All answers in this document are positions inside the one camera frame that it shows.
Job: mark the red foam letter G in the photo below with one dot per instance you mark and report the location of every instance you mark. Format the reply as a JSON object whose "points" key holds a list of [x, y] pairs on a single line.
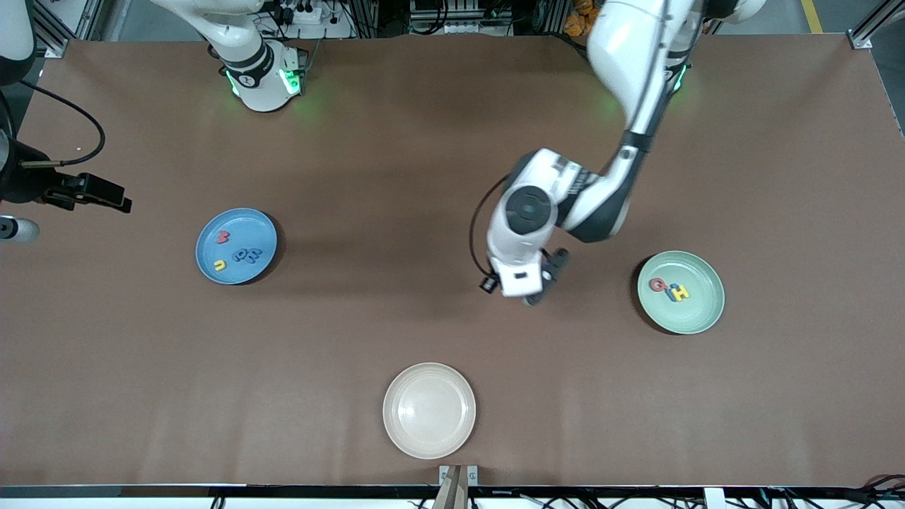
{"points": [[657, 285]]}

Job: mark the yellow foam letter H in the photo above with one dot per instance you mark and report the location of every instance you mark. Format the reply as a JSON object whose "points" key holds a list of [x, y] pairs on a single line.
{"points": [[680, 292]]}

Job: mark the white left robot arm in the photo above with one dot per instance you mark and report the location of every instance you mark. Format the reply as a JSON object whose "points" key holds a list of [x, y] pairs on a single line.
{"points": [[601, 198]]}

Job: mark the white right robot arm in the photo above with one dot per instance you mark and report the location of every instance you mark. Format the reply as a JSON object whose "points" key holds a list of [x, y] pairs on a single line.
{"points": [[258, 85]]}

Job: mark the green plate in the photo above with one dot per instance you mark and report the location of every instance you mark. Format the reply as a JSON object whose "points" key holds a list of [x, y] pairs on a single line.
{"points": [[696, 314]]}

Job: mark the beige plate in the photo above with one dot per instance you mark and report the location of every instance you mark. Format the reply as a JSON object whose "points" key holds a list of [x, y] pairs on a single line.
{"points": [[429, 411]]}

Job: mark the blue plate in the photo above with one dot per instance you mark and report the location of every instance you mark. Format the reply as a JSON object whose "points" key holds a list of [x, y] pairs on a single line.
{"points": [[244, 225]]}

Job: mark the orange packaged goods pile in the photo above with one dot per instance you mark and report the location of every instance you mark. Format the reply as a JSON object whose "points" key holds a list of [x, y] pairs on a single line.
{"points": [[581, 18]]}

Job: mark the grey equipment rack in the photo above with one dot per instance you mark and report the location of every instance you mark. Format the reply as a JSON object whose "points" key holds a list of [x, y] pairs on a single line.
{"points": [[459, 18]]}

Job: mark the white power strip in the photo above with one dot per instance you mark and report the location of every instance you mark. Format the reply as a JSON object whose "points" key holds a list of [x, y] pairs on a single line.
{"points": [[318, 25]]}

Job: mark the silver aluminium frame post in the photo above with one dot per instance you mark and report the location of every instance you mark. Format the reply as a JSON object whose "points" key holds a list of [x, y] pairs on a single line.
{"points": [[56, 48], [861, 41]]}

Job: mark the metal camera pole bracket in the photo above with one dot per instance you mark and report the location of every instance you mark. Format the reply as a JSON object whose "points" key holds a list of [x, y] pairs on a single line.
{"points": [[458, 488]]}

